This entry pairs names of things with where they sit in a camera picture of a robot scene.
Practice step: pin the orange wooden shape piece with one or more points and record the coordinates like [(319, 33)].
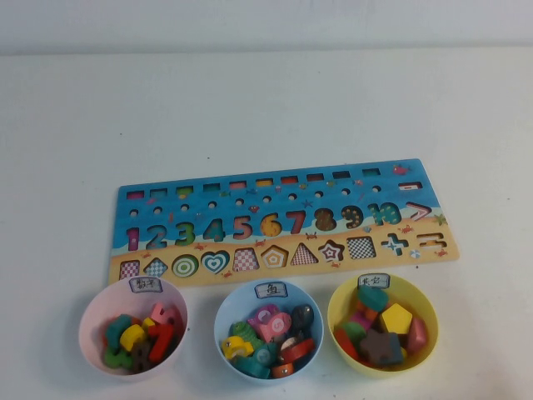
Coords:
[(364, 310)]

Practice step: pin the brown wooden number eight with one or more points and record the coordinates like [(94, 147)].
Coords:
[(141, 356)]

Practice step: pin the yellow wooden number piece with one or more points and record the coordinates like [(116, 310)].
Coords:
[(132, 337)]

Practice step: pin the red wooden number seven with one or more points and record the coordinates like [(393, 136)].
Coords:
[(161, 339)]

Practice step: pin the paper label on yellow bowl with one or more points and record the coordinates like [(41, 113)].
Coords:
[(372, 281)]

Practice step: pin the pink wooden fish letter print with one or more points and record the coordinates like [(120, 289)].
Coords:
[(260, 317)]

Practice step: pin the green wooden number piece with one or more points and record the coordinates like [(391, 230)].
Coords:
[(114, 358)]

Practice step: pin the colourful wooden puzzle board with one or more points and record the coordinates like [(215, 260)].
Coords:
[(200, 196)]

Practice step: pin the pink wooden fish number five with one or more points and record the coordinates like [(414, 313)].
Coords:
[(277, 327)]

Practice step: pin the yellow plastic bowl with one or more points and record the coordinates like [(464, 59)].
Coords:
[(422, 304)]

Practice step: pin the pink plastic bowl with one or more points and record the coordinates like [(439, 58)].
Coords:
[(91, 333)]

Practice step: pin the orange wooden fish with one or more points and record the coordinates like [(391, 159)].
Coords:
[(283, 371)]

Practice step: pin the paper label on pink bowl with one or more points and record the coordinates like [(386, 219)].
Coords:
[(145, 285)]

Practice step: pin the yellow wooden fish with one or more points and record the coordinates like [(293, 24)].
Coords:
[(235, 348)]

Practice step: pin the pink wooden number piece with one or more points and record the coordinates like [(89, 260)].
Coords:
[(163, 313)]

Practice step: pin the teal wooden fish with number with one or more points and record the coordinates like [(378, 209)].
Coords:
[(264, 355)]

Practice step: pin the black wooden fish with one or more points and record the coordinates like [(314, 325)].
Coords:
[(302, 317)]

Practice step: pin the teal wooden number piece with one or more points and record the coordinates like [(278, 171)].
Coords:
[(117, 327)]

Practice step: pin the green striped wooden fish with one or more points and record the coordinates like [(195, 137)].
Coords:
[(245, 332)]

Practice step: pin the pink wooden trapezoid piece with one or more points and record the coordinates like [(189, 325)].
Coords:
[(417, 337)]

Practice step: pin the plain teal wooden fish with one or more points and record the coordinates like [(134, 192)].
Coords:
[(250, 368)]

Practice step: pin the yellow wooden pentagon piece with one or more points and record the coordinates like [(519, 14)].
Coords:
[(396, 320)]

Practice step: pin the dark grey wooden star piece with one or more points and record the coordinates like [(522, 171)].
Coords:
[(381, 348)]

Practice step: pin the blue plastic bowl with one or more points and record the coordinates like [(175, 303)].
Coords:
[(233, 306)]

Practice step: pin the red wooden fish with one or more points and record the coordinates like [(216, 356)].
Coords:
[(297, 351)]

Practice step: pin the red wooden triangle piece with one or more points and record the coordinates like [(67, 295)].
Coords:
[(345, 343)]

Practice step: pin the teal wooden oval piece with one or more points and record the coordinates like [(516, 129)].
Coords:
[(372, 298)]

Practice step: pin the green wooden circle piece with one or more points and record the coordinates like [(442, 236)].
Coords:
[(355, 330)]

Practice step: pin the paper label on blue bowl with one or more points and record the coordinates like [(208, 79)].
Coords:
[(270, 291)]

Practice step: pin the magenta wooden shape piece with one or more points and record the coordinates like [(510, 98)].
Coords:
[(365, 321)]

